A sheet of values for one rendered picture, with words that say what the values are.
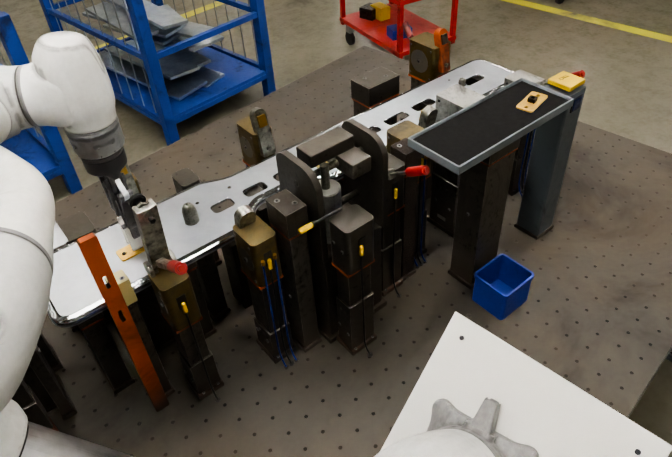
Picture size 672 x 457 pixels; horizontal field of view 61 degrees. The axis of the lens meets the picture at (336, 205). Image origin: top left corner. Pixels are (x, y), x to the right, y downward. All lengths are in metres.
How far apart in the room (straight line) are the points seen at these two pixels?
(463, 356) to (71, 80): 0.78
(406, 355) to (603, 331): 0.46
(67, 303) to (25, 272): 0.62
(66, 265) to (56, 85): 0.42
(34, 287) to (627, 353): 1.23
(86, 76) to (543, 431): 0.90
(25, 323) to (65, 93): 0.52
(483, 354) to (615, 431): 0.22
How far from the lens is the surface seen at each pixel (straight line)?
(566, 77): 1.46
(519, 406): 1.01
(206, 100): 3.45
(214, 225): 1.27
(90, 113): 1.04
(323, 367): 1.35
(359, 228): 1.10
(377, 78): 1.69
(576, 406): 0.99
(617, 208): 1.85
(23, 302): 0.58
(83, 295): 1.22
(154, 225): 1.04
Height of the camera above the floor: 1.81
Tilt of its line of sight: 40 degrees down
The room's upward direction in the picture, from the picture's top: 4 degrees counter-clockwise
